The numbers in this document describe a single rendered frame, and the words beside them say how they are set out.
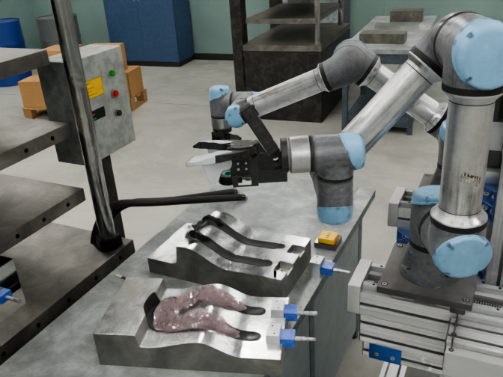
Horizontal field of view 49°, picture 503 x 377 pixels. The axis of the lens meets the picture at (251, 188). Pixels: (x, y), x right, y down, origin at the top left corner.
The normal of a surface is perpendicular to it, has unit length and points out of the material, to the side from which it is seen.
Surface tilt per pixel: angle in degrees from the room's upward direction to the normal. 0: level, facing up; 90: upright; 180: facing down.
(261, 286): 90
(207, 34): 90
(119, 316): 0
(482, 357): 0
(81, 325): 0
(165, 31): 90
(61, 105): 90
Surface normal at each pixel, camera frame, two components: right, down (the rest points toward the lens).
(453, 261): 0.02, 0.55
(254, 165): 0.00, 0.30
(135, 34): -0.37, 0.42
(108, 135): 0.90, 0.14
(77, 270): -0.06, -0.90
